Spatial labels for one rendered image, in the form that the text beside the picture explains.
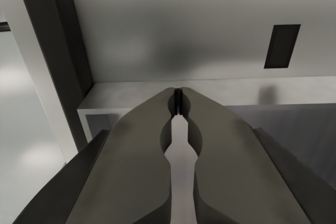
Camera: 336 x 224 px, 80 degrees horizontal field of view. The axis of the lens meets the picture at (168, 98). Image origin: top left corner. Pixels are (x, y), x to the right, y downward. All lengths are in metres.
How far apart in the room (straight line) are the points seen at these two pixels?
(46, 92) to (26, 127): 1.45
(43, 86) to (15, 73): 1.23
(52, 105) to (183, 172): 0.13
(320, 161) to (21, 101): 1.45
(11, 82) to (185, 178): 1.32
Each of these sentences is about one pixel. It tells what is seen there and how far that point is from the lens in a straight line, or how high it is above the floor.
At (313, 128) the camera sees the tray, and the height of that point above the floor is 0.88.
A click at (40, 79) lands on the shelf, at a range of 0.18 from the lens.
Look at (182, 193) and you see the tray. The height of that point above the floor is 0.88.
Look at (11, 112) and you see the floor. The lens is 1.60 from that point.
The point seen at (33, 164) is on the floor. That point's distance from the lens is 1.88.
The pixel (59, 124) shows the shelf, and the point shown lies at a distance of 0.20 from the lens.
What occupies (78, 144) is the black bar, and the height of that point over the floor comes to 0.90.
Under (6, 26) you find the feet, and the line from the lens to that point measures 1.18.
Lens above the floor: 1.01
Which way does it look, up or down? 59 degrees down
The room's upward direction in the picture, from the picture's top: 178 degrees counter-clockwise
